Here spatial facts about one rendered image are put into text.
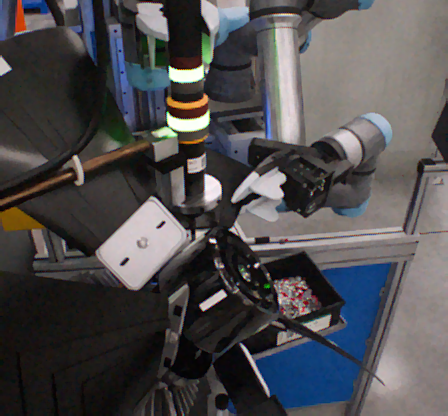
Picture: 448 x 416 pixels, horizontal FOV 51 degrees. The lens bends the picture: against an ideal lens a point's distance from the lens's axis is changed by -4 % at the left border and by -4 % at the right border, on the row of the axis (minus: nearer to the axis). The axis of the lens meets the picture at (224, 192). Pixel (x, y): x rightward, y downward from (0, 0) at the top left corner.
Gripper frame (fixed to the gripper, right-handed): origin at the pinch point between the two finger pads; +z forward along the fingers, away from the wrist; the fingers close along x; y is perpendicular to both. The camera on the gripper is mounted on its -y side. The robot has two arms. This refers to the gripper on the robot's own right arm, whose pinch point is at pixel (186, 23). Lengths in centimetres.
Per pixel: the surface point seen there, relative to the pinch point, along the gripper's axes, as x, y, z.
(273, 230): -70, 146, -135
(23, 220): 27, 46, -38
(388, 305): -57, 85, -26
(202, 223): -2.1, 27.9, -5.1
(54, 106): 13.4, 8.2, -4.0
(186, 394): 4.7, 39.8, 11.8
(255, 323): -2.6, 26.2, 14.3
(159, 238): 4.8, 21.8, 3.6
